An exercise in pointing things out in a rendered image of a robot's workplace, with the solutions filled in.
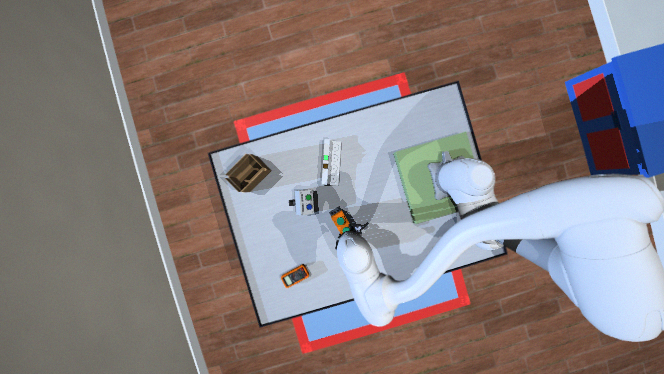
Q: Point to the brown cardboard box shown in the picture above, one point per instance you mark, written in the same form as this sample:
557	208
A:
246	174

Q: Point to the orange multimeter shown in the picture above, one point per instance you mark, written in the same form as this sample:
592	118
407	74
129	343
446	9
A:
295	275

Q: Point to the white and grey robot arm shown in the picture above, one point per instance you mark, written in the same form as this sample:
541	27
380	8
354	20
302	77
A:
609	267

